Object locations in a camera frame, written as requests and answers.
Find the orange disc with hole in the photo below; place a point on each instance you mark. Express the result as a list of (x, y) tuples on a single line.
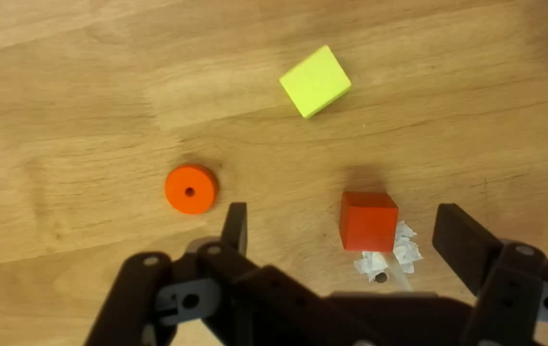
[(191, 189)]

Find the white peg stand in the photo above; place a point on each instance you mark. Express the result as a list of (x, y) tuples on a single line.
[(369, 262)]

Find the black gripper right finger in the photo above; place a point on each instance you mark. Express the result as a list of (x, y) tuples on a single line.
[(510, 289)]

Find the yellow wooden block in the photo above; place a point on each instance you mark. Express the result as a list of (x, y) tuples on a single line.
[(314, 81)]

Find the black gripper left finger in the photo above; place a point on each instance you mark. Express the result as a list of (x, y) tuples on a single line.
[(221, 300)]

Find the red wooden block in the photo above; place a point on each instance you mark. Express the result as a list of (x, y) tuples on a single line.
[(367, 221)]

